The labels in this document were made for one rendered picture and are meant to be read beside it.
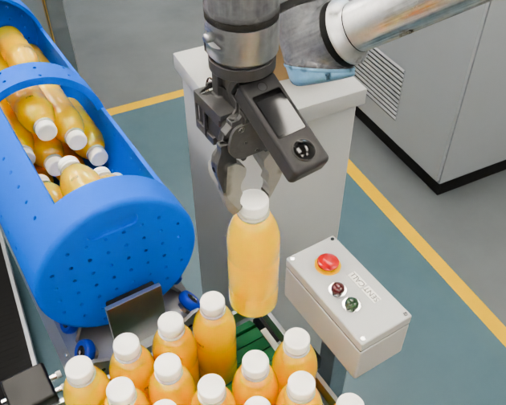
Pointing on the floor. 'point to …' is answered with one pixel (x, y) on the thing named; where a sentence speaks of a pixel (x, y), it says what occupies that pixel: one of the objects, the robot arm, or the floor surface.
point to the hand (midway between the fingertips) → (253, 202)
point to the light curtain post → (59, 29)
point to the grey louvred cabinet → (450, 96)
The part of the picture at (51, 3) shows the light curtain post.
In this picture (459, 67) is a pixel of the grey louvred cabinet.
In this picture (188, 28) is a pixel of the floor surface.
